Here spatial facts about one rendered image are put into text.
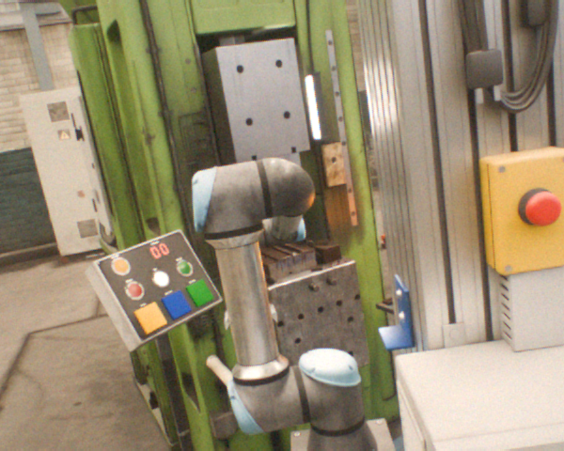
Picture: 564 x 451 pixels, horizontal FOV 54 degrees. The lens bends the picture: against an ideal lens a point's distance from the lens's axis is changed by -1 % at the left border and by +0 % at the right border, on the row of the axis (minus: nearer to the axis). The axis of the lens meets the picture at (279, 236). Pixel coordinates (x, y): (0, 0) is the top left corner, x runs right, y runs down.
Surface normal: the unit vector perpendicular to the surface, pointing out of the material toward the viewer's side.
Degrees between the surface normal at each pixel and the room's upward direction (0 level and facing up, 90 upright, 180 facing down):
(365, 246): 90
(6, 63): 95
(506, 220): 90
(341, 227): 90
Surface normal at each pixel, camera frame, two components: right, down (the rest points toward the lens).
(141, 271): 0.59, -0.45
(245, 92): 0.43, 0.15
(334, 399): 0.13, 0.22
